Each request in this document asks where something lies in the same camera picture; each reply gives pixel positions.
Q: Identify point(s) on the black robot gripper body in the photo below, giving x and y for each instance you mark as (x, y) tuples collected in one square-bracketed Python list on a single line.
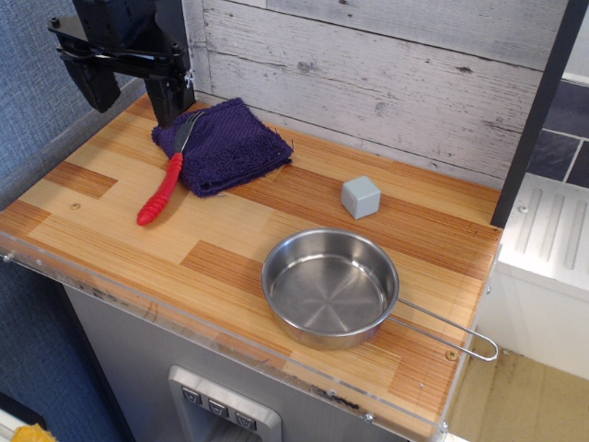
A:
[(121, 35)]

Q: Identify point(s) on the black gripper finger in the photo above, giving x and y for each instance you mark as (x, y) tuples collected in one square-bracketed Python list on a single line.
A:
[(97, 83), (171, 94)]

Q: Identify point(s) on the pale blue cube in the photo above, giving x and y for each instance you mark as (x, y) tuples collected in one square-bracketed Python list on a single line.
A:
[(360, 197)]

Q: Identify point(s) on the purple folded towel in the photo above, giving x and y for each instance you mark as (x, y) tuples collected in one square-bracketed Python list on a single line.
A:
[(229, 146)]

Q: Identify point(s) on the clear acrylic edge guard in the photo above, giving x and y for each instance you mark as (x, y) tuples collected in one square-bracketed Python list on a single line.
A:
[(227, 333)]

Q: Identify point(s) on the stainless steel pan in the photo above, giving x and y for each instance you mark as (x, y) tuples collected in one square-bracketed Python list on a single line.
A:
[(333, 289)]

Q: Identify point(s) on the silver dispenser button panel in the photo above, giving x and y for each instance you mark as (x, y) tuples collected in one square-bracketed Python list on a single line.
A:
[(209, 411)]

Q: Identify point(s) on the yellow object at corner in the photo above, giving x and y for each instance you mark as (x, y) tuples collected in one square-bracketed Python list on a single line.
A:
[(32, 433)]

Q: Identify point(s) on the white ribbed side cabinet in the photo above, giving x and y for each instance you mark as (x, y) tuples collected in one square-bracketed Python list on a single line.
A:
[(536, 302)]

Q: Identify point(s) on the red handled fork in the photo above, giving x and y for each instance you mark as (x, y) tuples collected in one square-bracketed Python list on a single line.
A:
[(159, 200)]

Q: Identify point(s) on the dark right frame post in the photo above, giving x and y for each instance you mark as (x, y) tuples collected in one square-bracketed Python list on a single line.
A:
[(558, 58)]

